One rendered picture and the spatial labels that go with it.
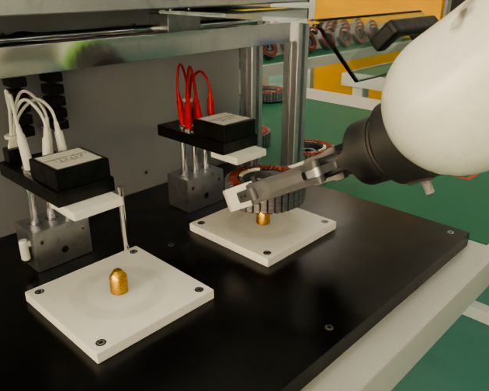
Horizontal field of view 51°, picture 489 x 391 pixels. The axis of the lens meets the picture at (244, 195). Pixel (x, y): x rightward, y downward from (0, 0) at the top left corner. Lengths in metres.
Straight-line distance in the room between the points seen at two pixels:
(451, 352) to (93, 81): 1.42
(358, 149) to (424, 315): 0.21
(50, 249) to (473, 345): 1.50
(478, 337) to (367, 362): 1.40
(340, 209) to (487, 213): 0.25
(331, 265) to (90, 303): 0.29
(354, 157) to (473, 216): 0.38
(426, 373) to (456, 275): 1.03
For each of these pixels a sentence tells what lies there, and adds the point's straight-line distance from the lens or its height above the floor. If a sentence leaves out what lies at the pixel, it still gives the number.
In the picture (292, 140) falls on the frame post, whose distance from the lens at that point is 0.89.
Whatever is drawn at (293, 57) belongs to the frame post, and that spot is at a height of 0.99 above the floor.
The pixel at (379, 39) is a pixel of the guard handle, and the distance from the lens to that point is 0.61.
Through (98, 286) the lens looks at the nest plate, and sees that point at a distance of 0.61.
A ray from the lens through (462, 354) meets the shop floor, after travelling 1.85.
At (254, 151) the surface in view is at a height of 0.88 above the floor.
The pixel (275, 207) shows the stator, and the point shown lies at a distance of 0.67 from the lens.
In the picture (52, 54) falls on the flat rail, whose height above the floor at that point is 1.03.
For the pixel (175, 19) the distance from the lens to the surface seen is 0.76.
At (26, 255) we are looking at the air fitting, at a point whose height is 0.79.
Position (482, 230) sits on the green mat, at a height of 0.75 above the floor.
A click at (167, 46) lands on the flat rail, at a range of 0.68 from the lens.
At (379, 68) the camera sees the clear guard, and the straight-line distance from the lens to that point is 0.59.
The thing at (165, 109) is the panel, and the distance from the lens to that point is 0.89.
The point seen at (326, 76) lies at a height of 0.33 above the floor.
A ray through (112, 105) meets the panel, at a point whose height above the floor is 0.92.
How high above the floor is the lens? 1.10
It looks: 23 degrees down
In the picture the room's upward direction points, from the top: straight up
